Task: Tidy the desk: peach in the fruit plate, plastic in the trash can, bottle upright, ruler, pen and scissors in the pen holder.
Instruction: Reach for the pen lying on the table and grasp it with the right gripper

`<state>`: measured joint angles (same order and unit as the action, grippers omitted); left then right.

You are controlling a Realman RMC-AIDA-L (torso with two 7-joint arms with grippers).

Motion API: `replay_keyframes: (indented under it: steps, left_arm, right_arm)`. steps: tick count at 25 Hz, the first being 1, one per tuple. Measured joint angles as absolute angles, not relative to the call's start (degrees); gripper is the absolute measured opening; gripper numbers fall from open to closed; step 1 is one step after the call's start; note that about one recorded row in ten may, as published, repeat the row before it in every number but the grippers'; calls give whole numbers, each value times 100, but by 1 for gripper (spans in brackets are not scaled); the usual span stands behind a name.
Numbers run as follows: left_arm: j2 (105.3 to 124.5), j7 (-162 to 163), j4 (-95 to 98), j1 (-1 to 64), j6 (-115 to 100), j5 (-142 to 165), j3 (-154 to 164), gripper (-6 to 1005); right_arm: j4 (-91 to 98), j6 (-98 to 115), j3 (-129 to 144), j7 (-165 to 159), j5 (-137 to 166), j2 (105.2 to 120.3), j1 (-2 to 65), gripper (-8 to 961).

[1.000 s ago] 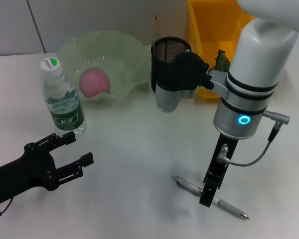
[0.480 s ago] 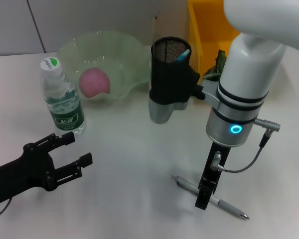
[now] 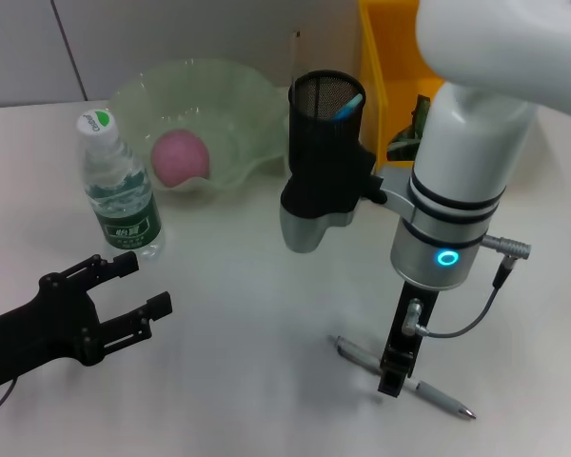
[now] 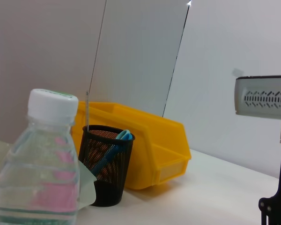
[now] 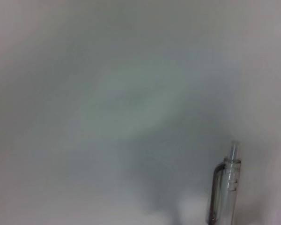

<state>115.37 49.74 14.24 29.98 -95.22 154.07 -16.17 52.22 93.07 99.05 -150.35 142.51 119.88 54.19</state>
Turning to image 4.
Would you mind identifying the blue capped scissors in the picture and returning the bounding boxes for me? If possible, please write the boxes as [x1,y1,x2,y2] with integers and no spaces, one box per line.
[90,130,134,175]

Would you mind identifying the clear plastic ruler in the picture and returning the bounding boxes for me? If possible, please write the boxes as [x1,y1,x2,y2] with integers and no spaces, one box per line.
[85,90,90,128]

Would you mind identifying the clear green-label water bottle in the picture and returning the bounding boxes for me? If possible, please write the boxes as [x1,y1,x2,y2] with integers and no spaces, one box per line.
[0,88,81,225]

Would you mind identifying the black mesh pen holder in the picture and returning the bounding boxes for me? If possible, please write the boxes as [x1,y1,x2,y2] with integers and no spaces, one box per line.
[78,125,136,207]

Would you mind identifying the translucent green wavy fruit plate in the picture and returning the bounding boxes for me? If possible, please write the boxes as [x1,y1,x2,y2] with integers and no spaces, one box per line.
[0,138,97,210]

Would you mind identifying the yellow plastic bin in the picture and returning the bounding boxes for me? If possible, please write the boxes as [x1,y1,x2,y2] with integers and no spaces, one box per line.
[71,101,192,190]

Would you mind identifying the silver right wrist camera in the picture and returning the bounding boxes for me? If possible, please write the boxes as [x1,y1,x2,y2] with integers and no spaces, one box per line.
[234,74,281,120]

